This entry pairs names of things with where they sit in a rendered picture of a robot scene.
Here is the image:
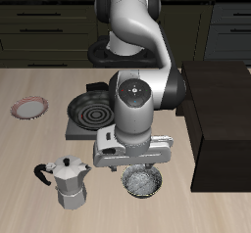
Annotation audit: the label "black frying pan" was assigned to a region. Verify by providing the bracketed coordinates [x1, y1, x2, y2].
[66, 81, 116, 131]

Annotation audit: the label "silver moka pot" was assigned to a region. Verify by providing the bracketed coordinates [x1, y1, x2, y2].
[33, 155, 92, 210]

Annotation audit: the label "white plate with pink rim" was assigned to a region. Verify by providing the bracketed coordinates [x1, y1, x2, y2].
[10, 95, 50, 120]

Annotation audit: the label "dark wooden cabinet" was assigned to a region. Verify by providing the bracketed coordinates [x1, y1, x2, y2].
[175, 60, 251, 193]

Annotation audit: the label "grey speckled bowl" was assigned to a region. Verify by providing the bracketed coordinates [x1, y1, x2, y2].
[121, 163, 164, 200]

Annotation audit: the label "dark grey stove plate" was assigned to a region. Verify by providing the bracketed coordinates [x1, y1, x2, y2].
[65, 116, 116, 142]

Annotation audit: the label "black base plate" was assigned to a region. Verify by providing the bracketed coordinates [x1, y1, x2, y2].
[86, 34, 161, 65]

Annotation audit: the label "dark kitchen cupboards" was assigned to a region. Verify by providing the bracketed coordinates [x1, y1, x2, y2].
[0, 0, 251, 70]

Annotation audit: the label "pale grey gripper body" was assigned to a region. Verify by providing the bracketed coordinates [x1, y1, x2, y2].
[92, 134, 175, 168]

